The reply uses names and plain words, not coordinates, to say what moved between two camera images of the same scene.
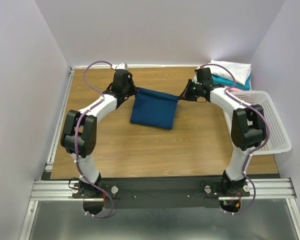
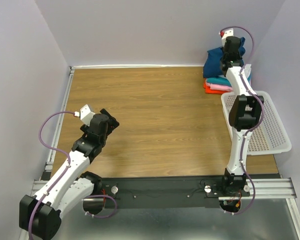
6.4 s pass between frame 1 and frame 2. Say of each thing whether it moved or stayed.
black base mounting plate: stayed
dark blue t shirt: moved
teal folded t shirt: stayed
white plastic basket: stayed
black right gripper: moved
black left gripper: moved
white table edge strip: stayed
